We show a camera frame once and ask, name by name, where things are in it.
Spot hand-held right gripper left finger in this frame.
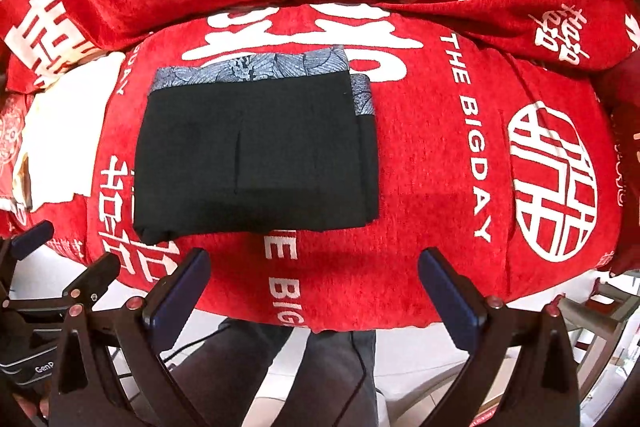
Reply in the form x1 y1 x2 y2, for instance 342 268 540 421
47 248 213 427

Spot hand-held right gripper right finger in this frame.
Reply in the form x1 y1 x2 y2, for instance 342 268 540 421
417 248 583 427

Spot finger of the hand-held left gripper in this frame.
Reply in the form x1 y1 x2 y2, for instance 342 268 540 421
0 253 122 324
0 220 55 305

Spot black pants grey patterned waistband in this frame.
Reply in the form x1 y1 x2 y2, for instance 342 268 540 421
132 46 381 245

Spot person's left leg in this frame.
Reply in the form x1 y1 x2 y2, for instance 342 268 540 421
165 319 296 427

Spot person's leg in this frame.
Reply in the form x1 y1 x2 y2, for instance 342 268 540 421
300 329 379 427
165 319 296 427

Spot red patterned pillow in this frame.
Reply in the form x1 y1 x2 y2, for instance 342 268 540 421
0 94 32 228

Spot white cloth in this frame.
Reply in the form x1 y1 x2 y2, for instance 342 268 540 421
12 52 126 210

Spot red printed sofa seat cover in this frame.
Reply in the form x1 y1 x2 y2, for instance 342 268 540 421
0 2 623 333

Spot person's right leg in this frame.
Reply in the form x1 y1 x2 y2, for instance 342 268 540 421
300 329 379 427

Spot grey wooden chair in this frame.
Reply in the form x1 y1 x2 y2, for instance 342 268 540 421
557 274 640 408

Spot dark red pillow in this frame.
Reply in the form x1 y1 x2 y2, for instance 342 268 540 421
597 62 640 275

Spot black cable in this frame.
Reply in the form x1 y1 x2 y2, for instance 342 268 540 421
349 331 370 427

